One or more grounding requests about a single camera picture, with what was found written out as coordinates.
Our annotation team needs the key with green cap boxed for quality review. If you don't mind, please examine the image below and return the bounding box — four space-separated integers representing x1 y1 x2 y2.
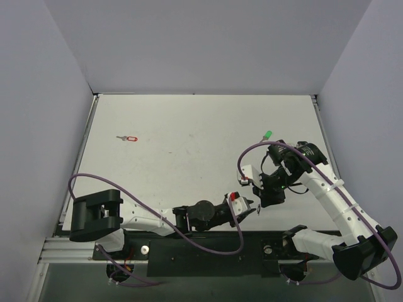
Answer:
259 130 273 143

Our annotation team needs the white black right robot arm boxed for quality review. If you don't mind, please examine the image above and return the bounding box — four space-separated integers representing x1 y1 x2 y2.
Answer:
237 140 397 280

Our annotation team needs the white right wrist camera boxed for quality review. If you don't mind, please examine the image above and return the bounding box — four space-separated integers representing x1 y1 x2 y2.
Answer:
237 165 263 189

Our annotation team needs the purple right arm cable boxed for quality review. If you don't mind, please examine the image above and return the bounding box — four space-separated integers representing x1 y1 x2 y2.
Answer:
236 140 398 290

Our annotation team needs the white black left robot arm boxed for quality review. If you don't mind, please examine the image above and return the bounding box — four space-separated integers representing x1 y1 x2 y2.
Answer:
69 189 256 242

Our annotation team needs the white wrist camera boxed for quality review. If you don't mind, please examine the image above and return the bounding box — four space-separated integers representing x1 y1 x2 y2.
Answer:
225 192 254 217
237 165 263 189

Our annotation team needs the aluminium frame rail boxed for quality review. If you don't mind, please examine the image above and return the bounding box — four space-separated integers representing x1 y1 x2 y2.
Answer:
38 237 95 264

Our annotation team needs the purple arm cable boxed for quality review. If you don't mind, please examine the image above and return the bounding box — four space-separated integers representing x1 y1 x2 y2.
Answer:
68 172 246 255
236 140 398 290

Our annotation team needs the key with red tag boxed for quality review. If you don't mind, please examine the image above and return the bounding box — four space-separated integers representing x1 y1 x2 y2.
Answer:
116 136 138 142

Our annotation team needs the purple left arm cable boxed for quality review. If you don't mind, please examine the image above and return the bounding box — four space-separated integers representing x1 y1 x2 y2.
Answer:
68 172 246 255

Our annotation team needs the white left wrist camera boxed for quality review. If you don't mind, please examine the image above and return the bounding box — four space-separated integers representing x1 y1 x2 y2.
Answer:
225 192 254 217

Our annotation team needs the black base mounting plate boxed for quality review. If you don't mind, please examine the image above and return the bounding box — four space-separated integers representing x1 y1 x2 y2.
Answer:
110 231 305 277

